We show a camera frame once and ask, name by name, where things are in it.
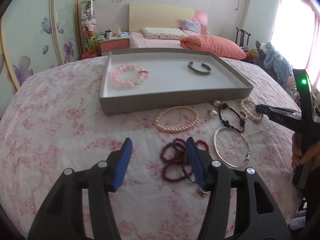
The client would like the white pearl bracelet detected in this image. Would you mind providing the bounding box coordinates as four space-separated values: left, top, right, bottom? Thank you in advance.
238 97 264 123

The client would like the black bead bracelet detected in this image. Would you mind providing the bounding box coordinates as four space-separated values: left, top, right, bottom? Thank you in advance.
218 103 247 133

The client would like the pearl earring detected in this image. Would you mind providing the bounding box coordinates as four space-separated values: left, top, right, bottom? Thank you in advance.
207 109 218 119
213 100 221 107

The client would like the silver thin bangle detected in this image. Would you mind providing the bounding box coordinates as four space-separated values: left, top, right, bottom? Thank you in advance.
213 127 251 168

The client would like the dark red bead bracelet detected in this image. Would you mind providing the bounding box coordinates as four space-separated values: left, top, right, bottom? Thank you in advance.
160 138 210 183

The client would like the peach pearl bracelet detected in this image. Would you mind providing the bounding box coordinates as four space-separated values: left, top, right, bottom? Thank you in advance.
155 105 200 133

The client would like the light pink bead bracelet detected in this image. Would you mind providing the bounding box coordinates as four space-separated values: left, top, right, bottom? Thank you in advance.
109 64 150 91

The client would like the right hand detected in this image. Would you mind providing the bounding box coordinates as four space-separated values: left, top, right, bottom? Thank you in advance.
291 134 320 171

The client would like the blue clothing pile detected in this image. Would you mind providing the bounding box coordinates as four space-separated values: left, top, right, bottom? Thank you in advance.
264 42 293 88

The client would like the pink curtain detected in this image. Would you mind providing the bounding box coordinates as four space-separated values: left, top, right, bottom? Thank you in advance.
271 0 319 90

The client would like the pink floral bedsheet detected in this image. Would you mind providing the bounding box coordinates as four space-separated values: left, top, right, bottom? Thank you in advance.
1 57 302 239

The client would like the dark wooden chair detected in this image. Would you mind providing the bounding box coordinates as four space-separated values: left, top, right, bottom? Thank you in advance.
235 27 251 47

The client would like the dark metal cuff bangle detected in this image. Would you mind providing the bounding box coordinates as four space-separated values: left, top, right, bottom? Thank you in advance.
187 61 212 76

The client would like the coral pink duvet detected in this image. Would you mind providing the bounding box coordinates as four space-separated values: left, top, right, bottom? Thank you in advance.
180 35 247 60

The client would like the purple floral pillow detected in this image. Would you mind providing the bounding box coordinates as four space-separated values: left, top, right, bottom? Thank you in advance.
181 18 202 35

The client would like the floral white pillow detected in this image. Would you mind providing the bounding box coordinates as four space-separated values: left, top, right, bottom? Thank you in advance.
142 27 187 40

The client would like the grey cardboard tray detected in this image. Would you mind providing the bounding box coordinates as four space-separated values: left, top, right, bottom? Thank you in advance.
100 48 253 115

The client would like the pink bed mattress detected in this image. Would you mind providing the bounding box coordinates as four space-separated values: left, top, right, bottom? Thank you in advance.
129 32 182 49

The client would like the pink nightstand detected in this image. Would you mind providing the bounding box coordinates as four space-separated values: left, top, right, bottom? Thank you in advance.
97 36 130 56

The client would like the cream and pink headboard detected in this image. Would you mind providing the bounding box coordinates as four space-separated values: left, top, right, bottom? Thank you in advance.
129 3 208 34

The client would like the floral sliding wardrobe door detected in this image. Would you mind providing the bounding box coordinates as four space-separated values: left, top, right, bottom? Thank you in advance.
1 0 80 113

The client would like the clear tube of plush toys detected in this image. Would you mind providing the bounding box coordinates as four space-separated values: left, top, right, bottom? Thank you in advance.
80 0 97 51

